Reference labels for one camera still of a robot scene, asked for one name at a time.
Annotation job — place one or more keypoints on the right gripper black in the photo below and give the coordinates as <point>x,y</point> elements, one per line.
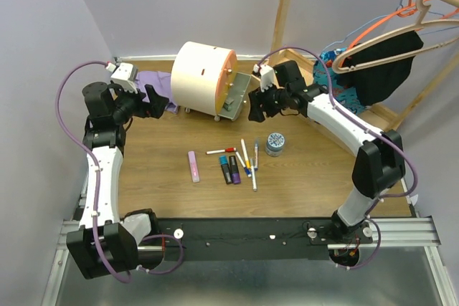
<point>257,97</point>

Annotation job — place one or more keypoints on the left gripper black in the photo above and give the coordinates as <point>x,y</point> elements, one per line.
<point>155,108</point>

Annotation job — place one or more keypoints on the round cream drawer organizer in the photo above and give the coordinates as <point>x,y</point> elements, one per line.
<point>203,76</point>

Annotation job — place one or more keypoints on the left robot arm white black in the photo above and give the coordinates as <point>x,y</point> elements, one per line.
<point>104,242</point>

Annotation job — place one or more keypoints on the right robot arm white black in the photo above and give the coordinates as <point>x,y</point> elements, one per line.
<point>379,164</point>

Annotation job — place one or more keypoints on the purple cloth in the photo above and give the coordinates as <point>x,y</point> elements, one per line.
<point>161,82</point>

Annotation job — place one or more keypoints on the blue patterned pen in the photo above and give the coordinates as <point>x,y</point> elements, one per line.
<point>256,154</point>

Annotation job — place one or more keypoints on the round blue patterned tin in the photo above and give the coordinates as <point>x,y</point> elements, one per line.
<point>275,144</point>

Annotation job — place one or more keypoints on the red capped white marker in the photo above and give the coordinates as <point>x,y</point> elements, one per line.
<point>222,151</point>

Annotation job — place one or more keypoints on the blue capped black highlighter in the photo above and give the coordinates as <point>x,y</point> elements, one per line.
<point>225,169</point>

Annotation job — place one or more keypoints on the blue capped white marker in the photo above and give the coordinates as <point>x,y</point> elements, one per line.
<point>243,164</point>

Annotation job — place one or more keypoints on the wooden clothes rack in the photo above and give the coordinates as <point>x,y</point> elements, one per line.
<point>377,114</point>

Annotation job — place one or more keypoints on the purple capped black highlighter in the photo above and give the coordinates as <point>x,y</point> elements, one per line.
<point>234,170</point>

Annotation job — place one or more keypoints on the pink highlighter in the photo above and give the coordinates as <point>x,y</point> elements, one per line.
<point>193,167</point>

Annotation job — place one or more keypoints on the blue patterned garment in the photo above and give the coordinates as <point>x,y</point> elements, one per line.
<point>342,92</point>

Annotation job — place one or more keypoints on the black garment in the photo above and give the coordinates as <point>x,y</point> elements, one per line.
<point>376,84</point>

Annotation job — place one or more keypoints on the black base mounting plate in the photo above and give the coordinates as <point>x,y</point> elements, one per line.
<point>243,239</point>

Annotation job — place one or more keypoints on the orange plastic hanger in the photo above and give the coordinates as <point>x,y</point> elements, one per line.
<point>401,11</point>

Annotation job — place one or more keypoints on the beige wooden hanger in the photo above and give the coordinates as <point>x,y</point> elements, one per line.
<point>419,24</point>

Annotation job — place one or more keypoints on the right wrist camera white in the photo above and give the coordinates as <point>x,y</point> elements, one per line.
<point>265,74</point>

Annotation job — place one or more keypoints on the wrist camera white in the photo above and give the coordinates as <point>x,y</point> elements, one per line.
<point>124,74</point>
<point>265,74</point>

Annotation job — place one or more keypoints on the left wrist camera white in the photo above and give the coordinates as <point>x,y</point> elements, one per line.
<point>124,74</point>

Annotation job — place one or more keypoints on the aluminium frame rail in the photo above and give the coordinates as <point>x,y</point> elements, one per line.
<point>389,232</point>

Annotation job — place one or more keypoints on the blue wire hanger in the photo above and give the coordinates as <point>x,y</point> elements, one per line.
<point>359,30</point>

